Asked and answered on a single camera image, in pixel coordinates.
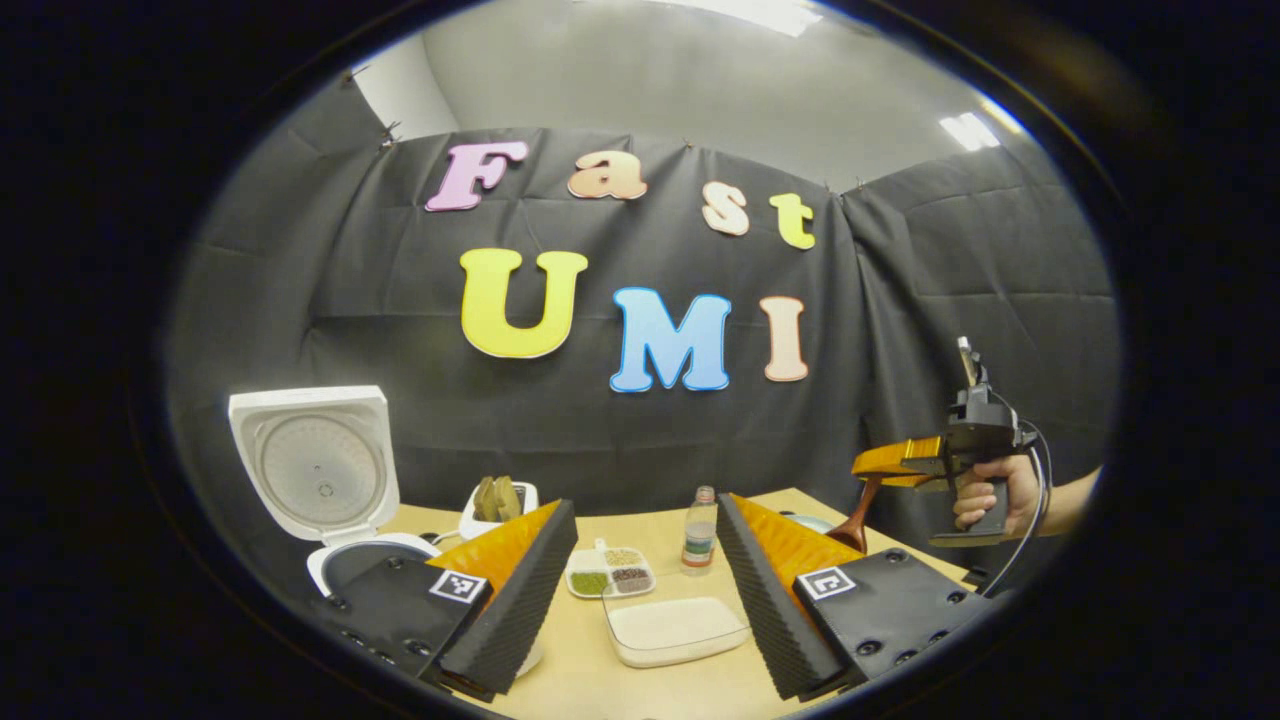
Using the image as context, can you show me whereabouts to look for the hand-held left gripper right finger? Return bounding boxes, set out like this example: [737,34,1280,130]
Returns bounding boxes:
[716,492,1001,701]

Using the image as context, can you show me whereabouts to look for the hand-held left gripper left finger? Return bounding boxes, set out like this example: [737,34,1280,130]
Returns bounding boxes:
[310,498,580,701]

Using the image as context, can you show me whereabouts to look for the clear tray of rice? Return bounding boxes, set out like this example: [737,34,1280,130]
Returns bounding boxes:
[601,595,752,670]

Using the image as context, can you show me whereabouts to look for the white rice cooker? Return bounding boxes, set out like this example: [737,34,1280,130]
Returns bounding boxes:
[227,385,547,682]

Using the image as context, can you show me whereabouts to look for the white toaster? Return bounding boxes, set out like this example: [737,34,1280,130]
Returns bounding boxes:
[457,479,542,542]

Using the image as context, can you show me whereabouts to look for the white divided bean dish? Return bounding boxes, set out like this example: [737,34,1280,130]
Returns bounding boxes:
[564,539,657,600]

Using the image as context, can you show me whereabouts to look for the clear plastic water bottle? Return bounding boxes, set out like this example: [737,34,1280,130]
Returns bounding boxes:
[681,485,720,577]

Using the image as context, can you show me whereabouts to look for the ceiling light panel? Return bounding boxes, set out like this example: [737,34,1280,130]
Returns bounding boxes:
[939,111,1002,153]
[650,0,823,37]

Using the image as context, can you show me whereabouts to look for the black backdrop cloth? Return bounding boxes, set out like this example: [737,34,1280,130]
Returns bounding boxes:
[165,75,1121,601]

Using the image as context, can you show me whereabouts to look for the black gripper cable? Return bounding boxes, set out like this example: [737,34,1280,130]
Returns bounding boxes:
[984,418,1053,601]

